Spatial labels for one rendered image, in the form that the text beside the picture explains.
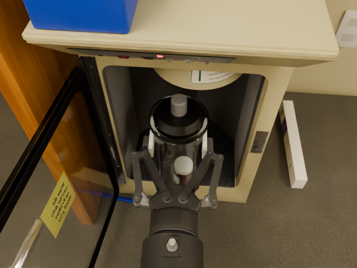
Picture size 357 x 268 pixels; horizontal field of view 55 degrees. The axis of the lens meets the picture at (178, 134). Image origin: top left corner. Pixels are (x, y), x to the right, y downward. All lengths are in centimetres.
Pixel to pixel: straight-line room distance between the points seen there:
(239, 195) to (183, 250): 38
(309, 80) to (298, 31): 79
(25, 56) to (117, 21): 19
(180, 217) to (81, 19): 31
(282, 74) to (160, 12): 23
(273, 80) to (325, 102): 62
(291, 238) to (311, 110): 42
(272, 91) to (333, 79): 64
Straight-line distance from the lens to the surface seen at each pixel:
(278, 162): 97
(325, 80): 118
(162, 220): 52
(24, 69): 51
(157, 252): 49
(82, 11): 36
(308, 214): 91
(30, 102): 53
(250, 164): 73
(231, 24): 38
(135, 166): 59
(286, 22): 39
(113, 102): 62
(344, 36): 107
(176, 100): 57
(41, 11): 38
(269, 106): 59
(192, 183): 56
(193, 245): 50
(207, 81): 57
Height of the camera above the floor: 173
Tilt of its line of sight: 53 degrees down
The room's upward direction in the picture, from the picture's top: straight up
